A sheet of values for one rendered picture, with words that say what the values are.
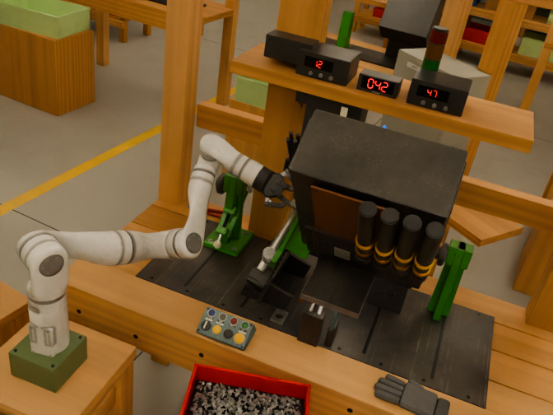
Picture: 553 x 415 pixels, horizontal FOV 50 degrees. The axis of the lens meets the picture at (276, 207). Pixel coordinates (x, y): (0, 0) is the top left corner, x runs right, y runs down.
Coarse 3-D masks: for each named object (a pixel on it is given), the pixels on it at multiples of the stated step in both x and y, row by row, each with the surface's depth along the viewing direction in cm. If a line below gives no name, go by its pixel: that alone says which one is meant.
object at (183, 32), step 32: (192, 0) 190; (288, 0) 178; (320, 0) 175; (192, 32) 196; (288, 32) 183; (320, 32) 180; (192, 64) 204; (192, 96) 211; (288, 96) 192; (192, 128) 220; (288, 128) 197; (160, 160) 222; (160, 192) 229; (256, 192) 213; (288, 192) 208; (256, 224) 220; (544, 288) 190; (544, 320) 195
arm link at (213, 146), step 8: (208, 136) 178; (216, 136) 179; (200, 144) 179; (208, 144) 177; (216, 144) 178; (224, 144) 179; (208, 152) 178; (216, 152) 178; (224, 152) 178; (232, 152) 179; (224, 160) 178; (232, 160) 178; (240, 160) 178; (232, 168) 179; (240, 168) 178
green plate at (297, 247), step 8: (296, 224) 168; (288, 232) 170; (296, 232) 170; (288, 240) 173; (296, 240) 172; (280, 248) 173; (288, 248) 174; (296, 248) 173; (304, 248) 172; (304, 256) 173
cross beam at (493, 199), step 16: (208, 112) 216; (224, 112) 214; (240, 112) 215; (208, 128) 219; (224, 128) 217; (240, 128) 214; (256, 128) 212; (464, 176) 196; (464, 192) 194; (480, 192) 193; (496, 192) 191; (512, 192) 191; (480, 208) 195; (496, 208) 193; (512, 208) 191; (528, 208) 189; (544, 208) 187; (528, 224) 191; (544, 224) 190
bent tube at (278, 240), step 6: (294, 204) 177; (294, 210) 186; (294, 216) 187; (288, 222) 188; (282, 228) 189; (288, 228) 188; (282, 234) 188; (276, 240) 187; (282, 240) 188; (270, 246) 188; (276, 246) 187; (258, 264) 186; (264, 264) 185; (264, 270) 185
